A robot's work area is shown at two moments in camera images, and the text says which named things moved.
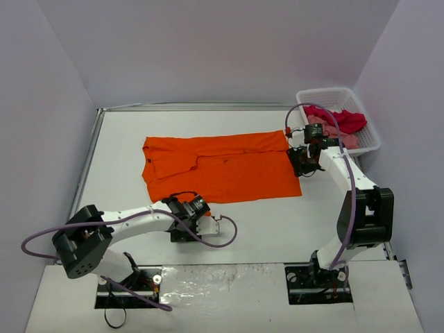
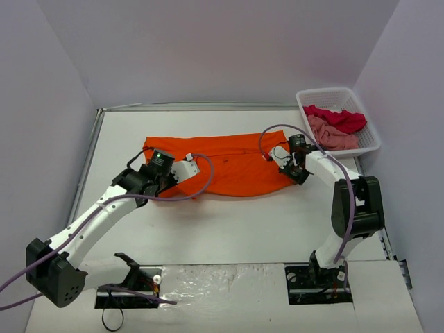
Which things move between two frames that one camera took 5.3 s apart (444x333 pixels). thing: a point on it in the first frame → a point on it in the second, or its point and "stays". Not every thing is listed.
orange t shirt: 220,166 stays
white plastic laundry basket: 338,99 stays
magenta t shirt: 347,121 stays
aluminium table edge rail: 89,155 stays
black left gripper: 182,235 → 166,184
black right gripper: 298,161 → 293,173
